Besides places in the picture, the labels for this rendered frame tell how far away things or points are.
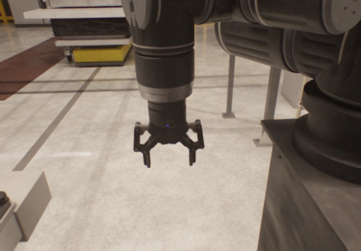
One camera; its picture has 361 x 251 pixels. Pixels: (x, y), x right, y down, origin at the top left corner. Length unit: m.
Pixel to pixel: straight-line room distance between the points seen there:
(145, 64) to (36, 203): 0.43
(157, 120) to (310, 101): 0.30
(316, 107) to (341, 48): 0.11
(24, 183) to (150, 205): 1.14
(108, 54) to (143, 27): 4.01
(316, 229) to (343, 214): 0.10
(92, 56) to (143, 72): 4.06
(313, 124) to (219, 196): 1.27
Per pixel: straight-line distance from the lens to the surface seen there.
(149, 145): 0.56
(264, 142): 2.33
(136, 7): 0.45
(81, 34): 4.35
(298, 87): 2.97
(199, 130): 0.55
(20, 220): 0.69
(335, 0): 0.41
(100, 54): 4.48
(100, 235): 1.69
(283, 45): 0.62
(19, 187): 0.73
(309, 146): 0.61
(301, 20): 0.43
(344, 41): 0.55
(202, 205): 1.76
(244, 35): 0.69
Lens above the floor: 1.25
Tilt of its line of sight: 27 degrees down
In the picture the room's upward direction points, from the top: 2 degrees counter-clockwise
